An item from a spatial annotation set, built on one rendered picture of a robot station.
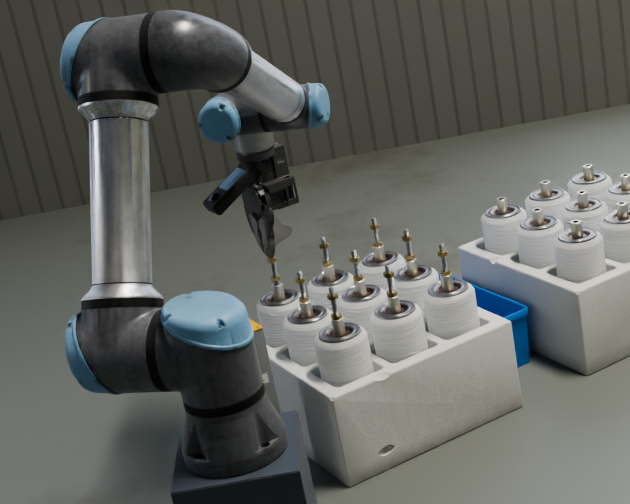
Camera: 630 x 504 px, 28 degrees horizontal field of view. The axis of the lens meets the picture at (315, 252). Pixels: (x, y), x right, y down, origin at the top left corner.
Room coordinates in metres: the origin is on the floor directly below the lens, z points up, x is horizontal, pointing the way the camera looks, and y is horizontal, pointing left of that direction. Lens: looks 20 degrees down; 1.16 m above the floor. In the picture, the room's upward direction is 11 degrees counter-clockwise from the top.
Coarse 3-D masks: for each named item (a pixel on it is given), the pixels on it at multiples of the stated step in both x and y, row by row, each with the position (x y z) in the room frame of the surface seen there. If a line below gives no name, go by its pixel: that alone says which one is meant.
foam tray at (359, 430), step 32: (480, 320) 2.14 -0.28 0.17; (288, 352) 2.16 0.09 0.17; (448, 352) 2.03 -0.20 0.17; (480, 352) 2.06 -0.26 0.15; (512, 352) 2.09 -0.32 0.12; (288, 384) 2.08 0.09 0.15; (320, 384) 1.99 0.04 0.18; (352, 384) 1.96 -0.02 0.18; (384, 384) 1.97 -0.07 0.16; (416, 384) 2.00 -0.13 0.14; (448, 384) 2.03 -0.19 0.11; (480, 384) 2.06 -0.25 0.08; (512, 384) 2.09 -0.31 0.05; (320, 416) 1.98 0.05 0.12; (352, 416) 1.94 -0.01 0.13; (384, 416) 1.97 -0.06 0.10; (416, 416) 1.99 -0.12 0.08; (448, 416) 2.02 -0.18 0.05; (480, 416) 2.05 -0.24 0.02; (320, 448) 2.00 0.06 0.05; (352, 448) 1.93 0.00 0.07; (384, 448) 1.97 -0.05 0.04; (416, 448) 1.99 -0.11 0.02; (352, 480) 1.93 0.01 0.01
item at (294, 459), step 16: (288, 416) 1.66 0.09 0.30; (288, 432) 1.61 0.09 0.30; (288, 448) 1.56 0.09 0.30; (304, 448) 1.66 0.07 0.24; (176, 464) 1.58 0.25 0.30; (272, 464) 1.53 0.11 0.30; (288, 464) 1.52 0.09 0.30; (304, 464) 1.60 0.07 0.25; (176, 480) 1.54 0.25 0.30; (192, 480) 1.53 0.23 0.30; (208, 480) 1.52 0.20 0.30; (224, 480) 1.51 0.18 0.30; (240, 480) 1.50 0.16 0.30; (256, 480) 1.50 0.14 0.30; (272, 480) 1.50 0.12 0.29; (288, 480) 1.50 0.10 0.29; (304, 480) 1.54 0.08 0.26; (176, 496) 1.50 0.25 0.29; (192, 496) 1.50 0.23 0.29; (208, 496) 1.50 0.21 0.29; (224, 496) 1.50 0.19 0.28; (240, 496) 1.50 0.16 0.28; (256, 496) 1.50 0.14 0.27; (272, 496) 1.50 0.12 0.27; (288, 496) 1.50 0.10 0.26; (304, 496) 1.50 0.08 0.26
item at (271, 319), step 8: (288, 304) 2.20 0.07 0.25; (296, 304) 2.21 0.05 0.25; (264, 312) 2.21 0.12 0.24; (272, 312) 2.20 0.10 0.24; (280, 312) 2.19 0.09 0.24; (288, 312) 2.20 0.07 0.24; (264, 320) 2.21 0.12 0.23; (272, 320) 2.20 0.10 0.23; (280, 320) 2.19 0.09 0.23; (264, 328) 2.21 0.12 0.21; (272, 328) 2.20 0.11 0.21; (280, 328) 2.19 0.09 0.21; (272, 336) 2.20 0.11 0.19; (280, 336) 2.20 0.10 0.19; (272, 344) 2.20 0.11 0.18; (280, 344) 2.20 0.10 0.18
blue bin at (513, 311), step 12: (480, 288) 2.40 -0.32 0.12; (480, 300) 2.41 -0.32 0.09; (492, 300) 2.37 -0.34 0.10; (504, 300) 2.33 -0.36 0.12; (492, 312) 2.37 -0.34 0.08; (504, 312) 2.33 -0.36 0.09; (516, 312) 2.25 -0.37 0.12; (516, 324) 2.25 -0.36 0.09; (516, 336) 2.25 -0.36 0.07; (516, 348) 2.25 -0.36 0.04; (528, 348) 2.27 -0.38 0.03; (528, 360) 2.26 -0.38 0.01
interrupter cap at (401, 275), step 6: (420, 264) 2.26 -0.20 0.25; (396, 270) 2.26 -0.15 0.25; (402, 270) 2.25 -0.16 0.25; (420, 270) 2.24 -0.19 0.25; (426, 270) 2.23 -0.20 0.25; (396, 276) 2.23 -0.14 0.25; (402, 276) 2.23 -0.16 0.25; (408, 276) 2.23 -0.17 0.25; (414, 276) 2.22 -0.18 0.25; (420, 276) 2.21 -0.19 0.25; (426, 276) 2.21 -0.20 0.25
